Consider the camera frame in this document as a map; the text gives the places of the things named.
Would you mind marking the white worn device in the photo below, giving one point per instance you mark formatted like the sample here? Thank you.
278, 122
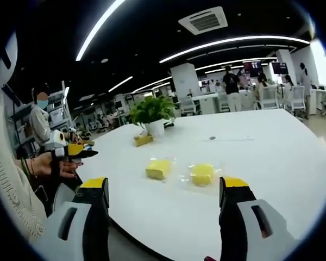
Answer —
8, 62

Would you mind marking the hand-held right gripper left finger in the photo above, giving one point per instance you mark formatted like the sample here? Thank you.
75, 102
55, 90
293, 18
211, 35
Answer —
78, 225

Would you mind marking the grey table grommet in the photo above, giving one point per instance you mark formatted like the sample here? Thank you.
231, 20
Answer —
212, 138

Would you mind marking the ceiling air conditioner vent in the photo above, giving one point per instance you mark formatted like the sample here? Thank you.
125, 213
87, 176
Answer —
203, 21

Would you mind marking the person's left hand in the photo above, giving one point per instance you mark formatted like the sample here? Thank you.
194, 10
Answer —
47, 167

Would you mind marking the ceiling light strip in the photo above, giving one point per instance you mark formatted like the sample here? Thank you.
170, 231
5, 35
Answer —
121, 83
233, 63
97, 30
152, 84
233, 44

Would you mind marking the yellow silicone block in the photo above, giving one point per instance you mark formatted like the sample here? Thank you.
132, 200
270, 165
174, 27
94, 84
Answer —
203, 174
159, 169
144, 140

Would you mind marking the wall screen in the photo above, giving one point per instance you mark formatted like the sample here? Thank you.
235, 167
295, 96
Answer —
252, 68
279, 67

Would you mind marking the green potted plant white pot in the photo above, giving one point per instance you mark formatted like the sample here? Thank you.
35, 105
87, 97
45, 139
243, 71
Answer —
153, 111

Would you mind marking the seated person with mask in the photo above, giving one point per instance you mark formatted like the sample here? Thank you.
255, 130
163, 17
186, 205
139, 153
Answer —
57, 114

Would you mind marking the white pillar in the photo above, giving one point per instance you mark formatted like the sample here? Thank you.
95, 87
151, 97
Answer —
185, 80

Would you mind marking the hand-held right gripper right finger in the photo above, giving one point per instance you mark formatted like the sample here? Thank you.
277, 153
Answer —
241, 225

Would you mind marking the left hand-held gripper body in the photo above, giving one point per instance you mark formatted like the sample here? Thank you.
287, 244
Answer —
57, 141

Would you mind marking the white mesh chair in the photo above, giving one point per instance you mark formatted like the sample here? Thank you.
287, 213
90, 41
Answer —
269, 96
188, 104
296, 99

